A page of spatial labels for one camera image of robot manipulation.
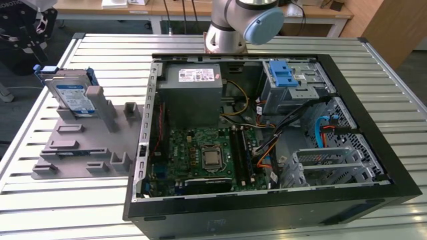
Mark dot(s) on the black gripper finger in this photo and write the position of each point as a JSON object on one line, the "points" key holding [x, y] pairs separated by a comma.
{"points": [[51, 25], [10, 42]]}

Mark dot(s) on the hard disk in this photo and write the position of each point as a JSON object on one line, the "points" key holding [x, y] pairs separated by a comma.
{"points": [[71, 97]]}

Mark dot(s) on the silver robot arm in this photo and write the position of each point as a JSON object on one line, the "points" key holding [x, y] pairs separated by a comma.
{"points": [[227, 40]]}

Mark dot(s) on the silver metal disk bay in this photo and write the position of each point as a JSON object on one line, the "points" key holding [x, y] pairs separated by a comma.
{"points": [[334, 172]]}

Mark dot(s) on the wooden desk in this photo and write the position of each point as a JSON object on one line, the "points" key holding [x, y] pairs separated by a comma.
{"points": [[110, 12]]}

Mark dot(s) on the white furniture leg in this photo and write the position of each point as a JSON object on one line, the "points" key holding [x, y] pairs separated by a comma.
{"points": [[6, 92]]}

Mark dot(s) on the white cardboard box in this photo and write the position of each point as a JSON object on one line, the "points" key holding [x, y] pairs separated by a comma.
{"points": [[138, 2], [115, 3]]}

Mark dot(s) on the grey parts rack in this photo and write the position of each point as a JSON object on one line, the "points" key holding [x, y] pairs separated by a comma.
{"points": [[90, 140]]}

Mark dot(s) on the grey power supply unit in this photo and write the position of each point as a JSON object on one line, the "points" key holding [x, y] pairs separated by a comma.
{"points": [[190, 105]]}

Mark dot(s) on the green motherboard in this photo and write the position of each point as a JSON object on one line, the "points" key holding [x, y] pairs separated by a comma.
{"points": [[182, 140]]}

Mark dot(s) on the CPU socket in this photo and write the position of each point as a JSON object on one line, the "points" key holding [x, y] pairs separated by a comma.
{"points": [[214, 149]]}

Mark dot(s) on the blue plastic drive latch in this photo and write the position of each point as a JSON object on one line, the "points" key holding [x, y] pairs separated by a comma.
{"points": [[282, 72]]}

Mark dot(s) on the silver CPU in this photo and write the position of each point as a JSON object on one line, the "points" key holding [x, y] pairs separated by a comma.
{"points": [[213, 158]]}

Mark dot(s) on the black RAM slot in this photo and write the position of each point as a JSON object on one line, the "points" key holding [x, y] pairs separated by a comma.
{"points": [[235, 156], [243, 156], [239, 156]]}

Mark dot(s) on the black graphics card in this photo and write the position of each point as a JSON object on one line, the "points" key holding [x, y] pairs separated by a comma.
{"points": [[207, 185]]}

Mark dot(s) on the grey metal drive cage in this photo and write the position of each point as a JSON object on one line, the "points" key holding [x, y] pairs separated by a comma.
{"points": [[301, 95]]}

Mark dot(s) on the black PC case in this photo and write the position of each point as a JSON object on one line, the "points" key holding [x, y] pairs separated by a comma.
{"points": [[267, 207]]}

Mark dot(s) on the wooden cabinet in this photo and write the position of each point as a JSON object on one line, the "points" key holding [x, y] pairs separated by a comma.
{"points": [[394, 30]]}

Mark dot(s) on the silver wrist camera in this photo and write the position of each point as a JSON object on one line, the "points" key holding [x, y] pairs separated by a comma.
{"points": [[40, 5]]}

